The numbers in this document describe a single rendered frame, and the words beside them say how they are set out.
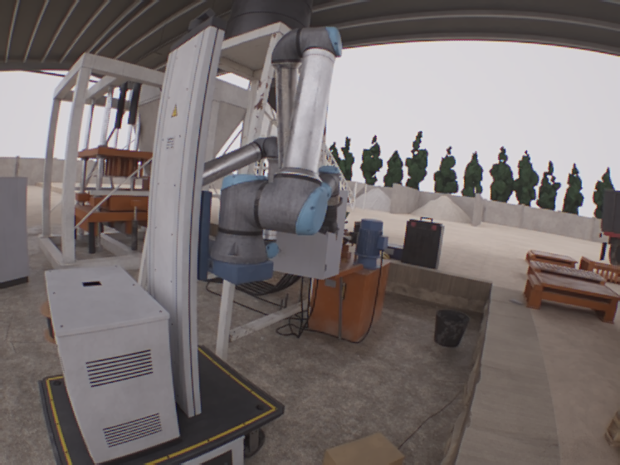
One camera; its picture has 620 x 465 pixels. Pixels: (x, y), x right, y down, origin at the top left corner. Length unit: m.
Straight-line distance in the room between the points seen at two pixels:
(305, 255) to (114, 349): 1.49
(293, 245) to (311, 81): 1.32
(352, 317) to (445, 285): 1.81
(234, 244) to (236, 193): 0.16
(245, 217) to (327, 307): 1.90
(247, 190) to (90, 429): 0.88
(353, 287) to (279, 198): 1.79
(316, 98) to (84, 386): 1.08
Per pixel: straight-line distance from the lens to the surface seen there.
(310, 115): 0.98
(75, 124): 4.05
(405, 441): 1.83
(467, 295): 4.16
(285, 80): 1.19
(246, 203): 0.94
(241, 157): 1.70
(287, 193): 0.90
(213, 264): 1.05
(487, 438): 1.45
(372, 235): 2.73
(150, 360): 0.98
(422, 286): 4.24
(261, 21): 2.84
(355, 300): 2.63
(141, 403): 1.05
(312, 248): 2.07
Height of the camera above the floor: 1.21
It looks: 7 degrees down
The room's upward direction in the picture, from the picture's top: 6 degrees clockwise
